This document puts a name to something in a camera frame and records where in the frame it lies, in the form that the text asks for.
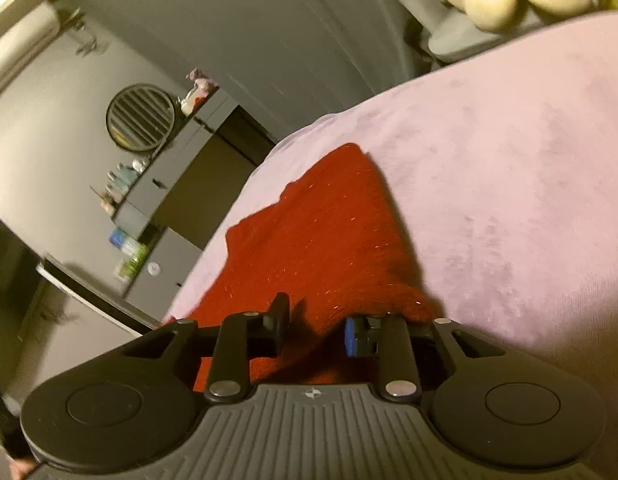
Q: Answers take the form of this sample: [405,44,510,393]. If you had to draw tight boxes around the red knitted sweater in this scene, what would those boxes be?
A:
[190,143,434,384]

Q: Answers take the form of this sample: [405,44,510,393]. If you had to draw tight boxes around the grey drawer cabinet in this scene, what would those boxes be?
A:
[124,229,202,321]

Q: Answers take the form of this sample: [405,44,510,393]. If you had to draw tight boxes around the white standing panel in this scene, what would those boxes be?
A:
[37,256,160,335]

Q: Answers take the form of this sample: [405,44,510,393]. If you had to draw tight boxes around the blue white tissue pack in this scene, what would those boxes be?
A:
[108,228,148,261]

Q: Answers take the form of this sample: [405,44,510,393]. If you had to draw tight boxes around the grey dressing table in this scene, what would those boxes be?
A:
[112,88,277,252]

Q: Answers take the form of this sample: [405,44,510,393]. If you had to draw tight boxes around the cosmetic bottles on table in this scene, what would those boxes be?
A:
[90,157,151,218]

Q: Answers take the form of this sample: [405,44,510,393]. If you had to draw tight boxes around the pink fluffy bed blanket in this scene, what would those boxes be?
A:
[160,8,618,480]

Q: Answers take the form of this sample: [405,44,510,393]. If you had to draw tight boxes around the round black-framed mirror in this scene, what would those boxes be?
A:
[105,84,177,153]

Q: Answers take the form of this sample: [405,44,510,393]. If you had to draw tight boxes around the pink white plush toy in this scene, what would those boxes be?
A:
[180,68,219,117]

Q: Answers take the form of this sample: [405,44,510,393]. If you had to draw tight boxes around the grey curtain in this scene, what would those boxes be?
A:
[68,0,426,139]

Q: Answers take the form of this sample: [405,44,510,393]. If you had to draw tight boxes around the grey plush cushion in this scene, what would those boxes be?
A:
[398,0,552,64]

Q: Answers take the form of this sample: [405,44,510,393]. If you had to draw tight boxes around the white air conditioner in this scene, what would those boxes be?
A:
[0,1,60,94]

